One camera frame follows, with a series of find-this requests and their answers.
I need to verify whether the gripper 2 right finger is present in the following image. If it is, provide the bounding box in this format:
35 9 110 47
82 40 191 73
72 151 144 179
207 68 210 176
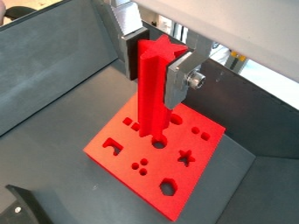
164 30 214 109

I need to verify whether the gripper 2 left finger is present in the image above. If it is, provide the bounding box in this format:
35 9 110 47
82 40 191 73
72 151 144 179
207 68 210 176
106 0 150 81

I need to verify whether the red star-shaped bar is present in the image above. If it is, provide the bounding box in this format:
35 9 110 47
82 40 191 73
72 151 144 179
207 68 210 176
138 34 187 140

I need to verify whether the red foam shape board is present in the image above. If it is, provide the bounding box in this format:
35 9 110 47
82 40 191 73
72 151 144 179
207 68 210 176
84 98 226 221

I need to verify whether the black curved fixture block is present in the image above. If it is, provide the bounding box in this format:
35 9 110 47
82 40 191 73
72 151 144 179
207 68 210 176
0 185 54 224

